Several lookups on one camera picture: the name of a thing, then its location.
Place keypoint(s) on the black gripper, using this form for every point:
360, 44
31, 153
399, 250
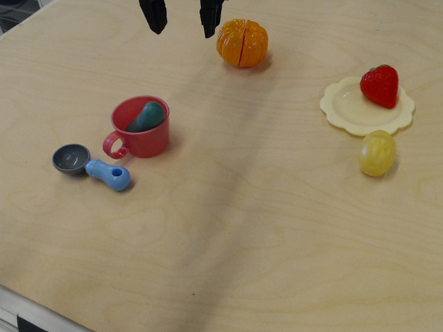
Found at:
155, 13

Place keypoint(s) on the green toy cucumber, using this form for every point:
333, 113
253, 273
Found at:
150, 116

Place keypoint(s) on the red plastic cup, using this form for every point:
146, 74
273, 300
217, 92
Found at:
146, 144

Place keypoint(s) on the orange toy pumpkin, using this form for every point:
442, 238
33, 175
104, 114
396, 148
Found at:
242, 43

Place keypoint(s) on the grey blue toy scoop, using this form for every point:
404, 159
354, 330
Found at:
74, 159

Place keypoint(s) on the pale yellow scalloped plate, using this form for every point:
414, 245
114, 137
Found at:
345, 107

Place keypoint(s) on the red toy strawberry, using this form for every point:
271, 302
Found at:
380, 85

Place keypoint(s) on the yellow toy lemon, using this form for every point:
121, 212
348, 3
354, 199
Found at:
377, 153

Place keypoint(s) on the aluminium table frame rail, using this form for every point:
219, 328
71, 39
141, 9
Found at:
46, 319

